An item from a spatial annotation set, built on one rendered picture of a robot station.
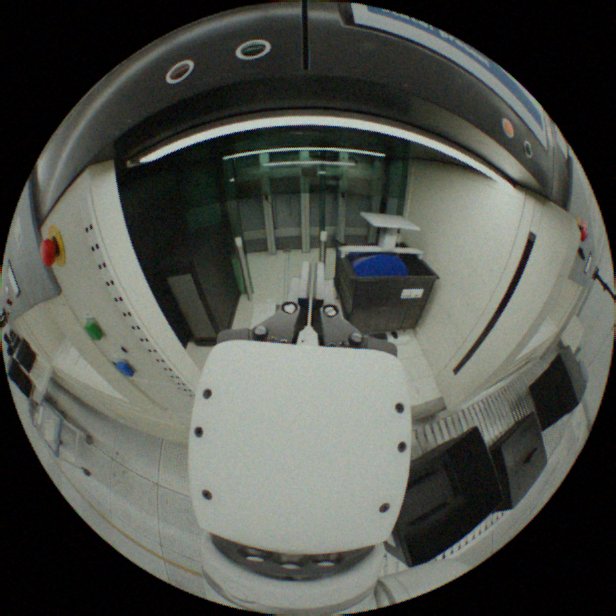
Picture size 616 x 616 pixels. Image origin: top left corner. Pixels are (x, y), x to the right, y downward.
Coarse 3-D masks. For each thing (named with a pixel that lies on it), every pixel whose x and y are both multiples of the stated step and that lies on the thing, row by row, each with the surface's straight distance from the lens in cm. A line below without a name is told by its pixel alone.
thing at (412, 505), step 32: (448, 448) 68; (480, 448) 59; (416, 480) 64; (448, 480) 70; (480, 480) 65; (416, 512) 65; (448, 512) 72; (480, 512) 66; (384, 544) 64; (416, 544) 65; (448, 544) 58
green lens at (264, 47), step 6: (252, 42) 17; (258, 42) 16; (264, 42) 16; (240, 48) 16; (246, 48) 16; (252, 48) 16; (258, 48) 16; (264, 48) 16; (240, 54) 16; (246, 54) 16; (252, 54) 16; (258, 54) 16; (264, 54) 16
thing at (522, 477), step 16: (528, 416) 91; (512, 432) 83; (528, 432) 89; (496, 448) 75; (512, 448) 79; (528, 448) 88; (544, 448) 100; (496, 464) 77; (512, 464) 78; (528, 464) 88; (544, 464) 101; (512, 480) 79; (528, 480) 89; (512, 496) 81
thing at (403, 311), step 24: (384, 216) 52; (336, 240) 58; (384, 240) 49; (336, 264) 59; (408, 264) 61; (336, 288) 59; (360, 288) 43; (384, 288) 45; (408, 288) 48; (432, 288) 53; (360, 312) 47; (384, 312) 50; (408, 312) 54
